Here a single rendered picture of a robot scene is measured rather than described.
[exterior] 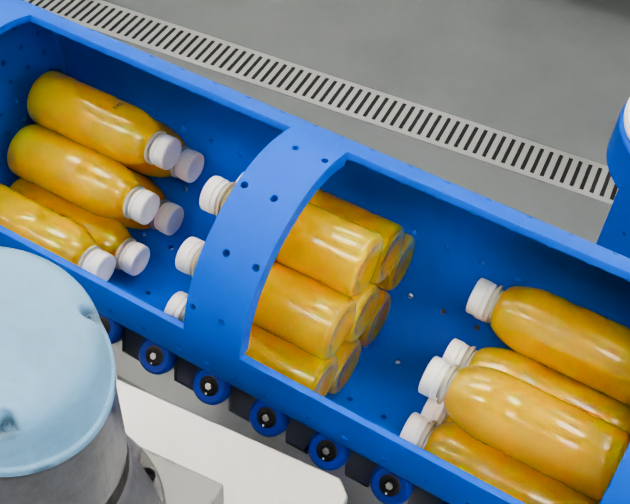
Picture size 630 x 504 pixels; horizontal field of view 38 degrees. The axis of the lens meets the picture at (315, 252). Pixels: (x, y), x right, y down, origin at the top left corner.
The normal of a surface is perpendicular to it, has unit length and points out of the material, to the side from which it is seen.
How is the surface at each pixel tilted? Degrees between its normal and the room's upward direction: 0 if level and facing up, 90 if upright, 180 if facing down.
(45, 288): 7
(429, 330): 37
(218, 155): 74
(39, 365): 7
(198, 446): 0
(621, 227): 89
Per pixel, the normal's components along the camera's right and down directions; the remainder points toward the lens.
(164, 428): 0.05, -0.67
